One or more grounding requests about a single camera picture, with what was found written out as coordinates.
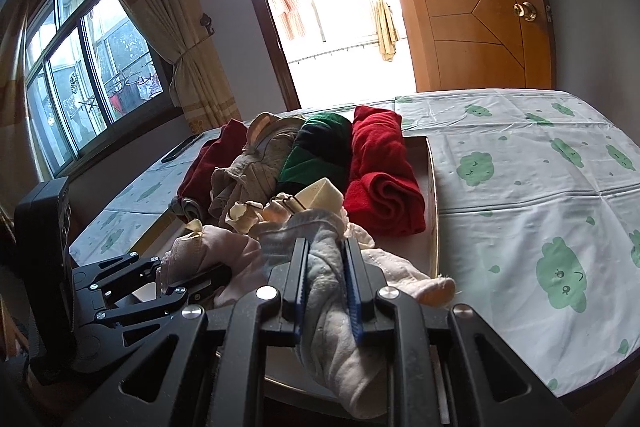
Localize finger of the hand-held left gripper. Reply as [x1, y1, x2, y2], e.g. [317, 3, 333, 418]
[72, 252, 163, 295]
[75, 264, 233, 373]

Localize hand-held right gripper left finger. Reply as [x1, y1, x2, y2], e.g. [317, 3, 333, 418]
[65, 237, 311, 427]

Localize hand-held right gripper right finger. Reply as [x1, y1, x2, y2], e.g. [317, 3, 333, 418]
[342, 237, 581, 427]

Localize white grey sock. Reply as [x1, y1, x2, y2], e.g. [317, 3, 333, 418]
[257, 209, 393, 420]

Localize pale peach underwear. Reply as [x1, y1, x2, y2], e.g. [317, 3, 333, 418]
[357, 234, 457, 308]

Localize pale pink underwear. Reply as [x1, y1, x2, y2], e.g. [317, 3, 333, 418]
[157, 224, 266, 303]

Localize bright red underwear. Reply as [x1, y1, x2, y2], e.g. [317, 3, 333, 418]
[342, 105, 427, 237]

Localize shallow cardboard box tray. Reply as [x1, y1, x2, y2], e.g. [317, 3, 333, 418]
[112, 134, 443, 410]

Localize maroon underwear grey waistband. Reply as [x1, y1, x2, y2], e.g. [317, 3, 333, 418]
[170, 119, 251, 223]

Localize cream dotted underwear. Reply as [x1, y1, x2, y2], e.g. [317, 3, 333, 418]
[207, 113, 306, 228]

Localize green and black underwear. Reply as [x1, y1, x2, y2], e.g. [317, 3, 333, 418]
[277, 113, 353, 198]

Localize black smartphone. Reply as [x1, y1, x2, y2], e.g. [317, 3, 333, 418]
[161, 134, 203, 164]

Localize yellow patterned curtain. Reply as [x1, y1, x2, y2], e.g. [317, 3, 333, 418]
[92, 0, 236, 135]
[0, 0, 31, 218]

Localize hanging laundry outside window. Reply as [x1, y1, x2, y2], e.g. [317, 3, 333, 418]
[105, 72, 163, 118]

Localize large sliding glass window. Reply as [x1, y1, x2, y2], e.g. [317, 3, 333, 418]
[22, 0, 183, 180]

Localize orange striped hanging clothes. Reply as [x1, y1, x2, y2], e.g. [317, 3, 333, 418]
[270, 0, 306, 42]

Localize brown wooden door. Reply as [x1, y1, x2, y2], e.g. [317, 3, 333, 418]
[385, 0, 558, 94]

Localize dark wooden door frame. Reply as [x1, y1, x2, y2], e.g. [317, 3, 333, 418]
[223, 0, 301, 110]

